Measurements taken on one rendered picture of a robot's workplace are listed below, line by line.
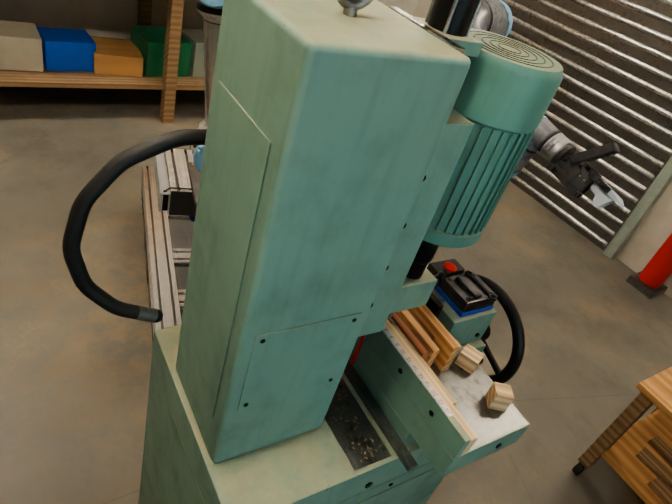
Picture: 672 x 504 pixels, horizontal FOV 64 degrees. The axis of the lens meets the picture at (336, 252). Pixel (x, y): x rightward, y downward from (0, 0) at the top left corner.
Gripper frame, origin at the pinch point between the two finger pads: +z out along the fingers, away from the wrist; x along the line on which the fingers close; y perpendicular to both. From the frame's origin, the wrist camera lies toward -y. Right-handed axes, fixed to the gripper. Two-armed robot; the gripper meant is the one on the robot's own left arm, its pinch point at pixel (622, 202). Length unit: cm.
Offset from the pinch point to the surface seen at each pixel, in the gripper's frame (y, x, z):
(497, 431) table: 42, 53, 27
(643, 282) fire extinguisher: 30, -237, 8
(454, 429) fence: 42, 66, 23
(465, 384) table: 43, 49, 17
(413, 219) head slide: 20, 80, -4
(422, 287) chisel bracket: 34, 59, -1
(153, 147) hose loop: 35, 107, -28
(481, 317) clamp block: 35, 39, 7
